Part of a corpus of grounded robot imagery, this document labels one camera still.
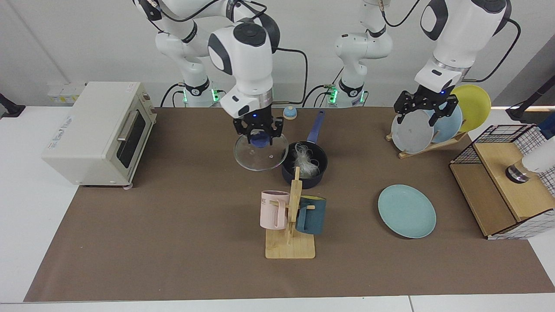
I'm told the glass lid with blue knob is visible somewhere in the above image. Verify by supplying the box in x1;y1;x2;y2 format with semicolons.
234;132;289;172

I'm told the white vermicelli bundle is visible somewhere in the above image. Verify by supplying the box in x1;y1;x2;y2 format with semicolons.
291;143;321;178

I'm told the light blue round plate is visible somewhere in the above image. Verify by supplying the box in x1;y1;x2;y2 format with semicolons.
431;104;463;144

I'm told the grey round plate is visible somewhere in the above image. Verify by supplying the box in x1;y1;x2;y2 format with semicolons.
391;107;434;154

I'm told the wooden plate rack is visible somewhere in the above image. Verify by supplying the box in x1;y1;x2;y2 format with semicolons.
386;131;468;159

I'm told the yellow round plate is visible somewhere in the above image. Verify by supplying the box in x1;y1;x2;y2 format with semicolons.
451;84;492;133

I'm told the teal round plate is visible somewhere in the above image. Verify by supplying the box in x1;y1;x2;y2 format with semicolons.
378;184;437;239

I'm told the pink cup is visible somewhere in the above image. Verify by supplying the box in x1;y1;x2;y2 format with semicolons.
260;190;290;230

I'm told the black stand with pole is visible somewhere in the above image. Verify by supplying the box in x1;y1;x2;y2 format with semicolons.
505;77;555;123

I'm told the dark teal cup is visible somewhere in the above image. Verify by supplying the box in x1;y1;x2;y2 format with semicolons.
295;196;326;235

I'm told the white cylinder with silver cap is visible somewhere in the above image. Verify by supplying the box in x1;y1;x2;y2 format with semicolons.
505;147;555;183

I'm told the wooden cup stand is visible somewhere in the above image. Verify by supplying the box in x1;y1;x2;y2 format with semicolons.
265;166;316;260

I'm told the brown table cloth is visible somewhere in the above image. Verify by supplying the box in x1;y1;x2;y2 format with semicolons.
24;106;555;302

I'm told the pale toaster oven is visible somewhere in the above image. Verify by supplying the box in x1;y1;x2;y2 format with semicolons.
41;81;157;190

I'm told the black stand foot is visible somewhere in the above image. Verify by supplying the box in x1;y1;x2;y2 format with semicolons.
0;93;26;118

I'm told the black pot with blue handle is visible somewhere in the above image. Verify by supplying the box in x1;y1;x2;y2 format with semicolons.
281;110;328;190

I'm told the black base cable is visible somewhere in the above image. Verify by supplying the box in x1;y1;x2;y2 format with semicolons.
302;84;336;108

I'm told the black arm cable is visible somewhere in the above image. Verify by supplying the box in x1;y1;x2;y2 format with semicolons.
462;17;521;83
271;47;309;106

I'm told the wire basket with wooden floor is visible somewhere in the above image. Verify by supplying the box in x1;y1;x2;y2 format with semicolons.
449;124;555;240

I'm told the pale wall socket strip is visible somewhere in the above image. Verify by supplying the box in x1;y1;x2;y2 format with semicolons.
47;82;86;104

